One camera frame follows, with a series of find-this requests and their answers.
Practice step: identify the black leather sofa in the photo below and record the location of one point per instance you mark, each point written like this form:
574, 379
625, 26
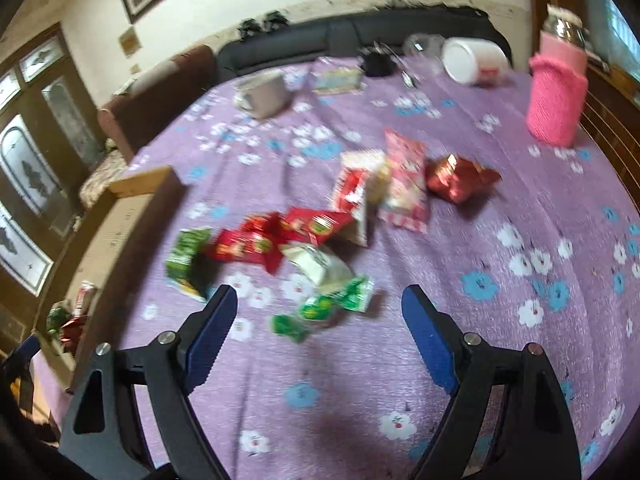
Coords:
310, 35

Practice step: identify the beige biscuit packet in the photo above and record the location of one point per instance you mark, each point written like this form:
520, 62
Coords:
381, 180

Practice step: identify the pink snack packet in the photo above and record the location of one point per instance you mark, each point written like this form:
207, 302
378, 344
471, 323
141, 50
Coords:
407, 185

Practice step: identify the wooden glass door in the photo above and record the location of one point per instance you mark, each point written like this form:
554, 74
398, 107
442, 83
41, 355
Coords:
65, 100

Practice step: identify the window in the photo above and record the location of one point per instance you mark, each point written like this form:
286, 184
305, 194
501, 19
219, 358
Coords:
617, 25

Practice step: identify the black device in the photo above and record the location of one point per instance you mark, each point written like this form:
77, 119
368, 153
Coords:
275, 20
247, 28

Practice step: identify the brown armchair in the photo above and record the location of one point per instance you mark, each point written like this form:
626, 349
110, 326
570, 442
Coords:
150, 95

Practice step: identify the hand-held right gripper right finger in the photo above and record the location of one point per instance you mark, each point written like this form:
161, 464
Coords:
430, 340

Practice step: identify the red white snack packet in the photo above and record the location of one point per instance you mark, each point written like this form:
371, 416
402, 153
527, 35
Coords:
352, 192
85, 300

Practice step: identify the dark red foil packet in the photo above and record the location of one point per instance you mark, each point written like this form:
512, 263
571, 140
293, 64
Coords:
457, 177
75, 332

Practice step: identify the white green snack packet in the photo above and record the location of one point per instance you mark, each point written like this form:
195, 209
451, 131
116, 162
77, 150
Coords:
317, 265

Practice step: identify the clear glass jar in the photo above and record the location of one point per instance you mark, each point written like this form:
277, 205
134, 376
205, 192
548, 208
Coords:
422, 45

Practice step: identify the wooden wall plaque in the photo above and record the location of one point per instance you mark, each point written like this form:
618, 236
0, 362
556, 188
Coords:
129, 42

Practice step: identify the wooden door frame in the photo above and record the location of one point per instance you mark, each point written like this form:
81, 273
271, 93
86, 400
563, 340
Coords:
537, 0

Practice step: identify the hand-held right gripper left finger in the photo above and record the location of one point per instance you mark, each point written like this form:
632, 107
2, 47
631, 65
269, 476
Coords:
210, 340

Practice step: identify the white plastic container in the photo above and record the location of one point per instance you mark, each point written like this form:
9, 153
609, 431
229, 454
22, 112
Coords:
470, 60

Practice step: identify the small green candy packet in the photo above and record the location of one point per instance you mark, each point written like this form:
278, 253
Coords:
287, 325

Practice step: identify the small red snack packet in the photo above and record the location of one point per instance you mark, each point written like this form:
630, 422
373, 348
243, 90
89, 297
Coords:
260, 222

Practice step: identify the pink sleeved bottle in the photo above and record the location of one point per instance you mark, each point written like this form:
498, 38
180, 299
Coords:
555, 95

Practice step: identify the metal spoon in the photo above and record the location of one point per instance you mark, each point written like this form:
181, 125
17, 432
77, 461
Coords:
409, 80

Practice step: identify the wooden chair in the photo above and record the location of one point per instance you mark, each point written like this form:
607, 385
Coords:
20, 360

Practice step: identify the large green snack packet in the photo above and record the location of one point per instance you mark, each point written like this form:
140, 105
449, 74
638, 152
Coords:
57, 317
187, 260

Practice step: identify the red cartoon snack packet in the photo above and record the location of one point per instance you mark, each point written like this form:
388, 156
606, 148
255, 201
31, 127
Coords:
312, 225
235, 250

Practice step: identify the white mug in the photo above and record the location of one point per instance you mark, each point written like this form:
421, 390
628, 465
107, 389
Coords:
267, 95

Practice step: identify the cardboard box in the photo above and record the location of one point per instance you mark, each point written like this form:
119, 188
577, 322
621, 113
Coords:
125, 230

